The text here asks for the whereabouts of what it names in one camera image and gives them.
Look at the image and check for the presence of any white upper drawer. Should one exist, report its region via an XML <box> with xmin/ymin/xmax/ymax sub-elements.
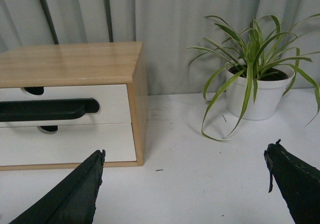
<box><xmin>0</xmin><ymin>84</ymin><xmax>131</xmax><ymax>127</ymax></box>

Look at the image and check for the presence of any white drawer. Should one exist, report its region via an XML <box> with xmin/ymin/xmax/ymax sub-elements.
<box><xmin>0</xmin><ymin>124</ymin><xmax>137</xmax><ymax>166</ymax></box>
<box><xmin>0</xmin><ymin>84</ymin><xmax>131</xmax><ymax>127</ymax></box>

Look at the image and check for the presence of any wooden drawer cabinet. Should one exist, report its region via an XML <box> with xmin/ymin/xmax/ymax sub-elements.
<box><xmin>0</xmin><ymin>42</ymin><xmax>148</xmax><ymax>171</ymax></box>

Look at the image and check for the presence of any grey curtain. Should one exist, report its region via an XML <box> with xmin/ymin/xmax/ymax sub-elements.
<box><xmin>0</xmin><ymin>0</ymin><xmax>320</xmax><ymax>95</ymax></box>

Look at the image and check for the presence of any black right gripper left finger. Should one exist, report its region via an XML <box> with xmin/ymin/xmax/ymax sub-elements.
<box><xmin>11</xmin><ymin>150</ymin><xmax>106</xmax><ymax>223</ymax></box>

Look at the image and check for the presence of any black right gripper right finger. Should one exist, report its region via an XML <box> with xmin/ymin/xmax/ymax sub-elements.
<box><xmin>263</xmin><ymin>140</ymin><xmax>320</xmax><ymax>223</ymax></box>

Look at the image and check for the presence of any white lower drawer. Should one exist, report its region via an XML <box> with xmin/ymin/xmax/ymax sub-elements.
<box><xmin>0</xmin><ymin>124</ymin><xmax>137</xmax><ymax>166</ymax></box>

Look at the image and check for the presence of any green spider plant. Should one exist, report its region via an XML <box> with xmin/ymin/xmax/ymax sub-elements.
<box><xmin>185</xmin><ymin>13</ymin><xmax>320</xmax><ymax>142</ymax></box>

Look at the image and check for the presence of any white plant pot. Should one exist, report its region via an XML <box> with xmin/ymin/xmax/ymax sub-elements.
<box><xmin>226</xmin><ymin>65</ymin><xmax>295</xmax><ymax>120</ymax></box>

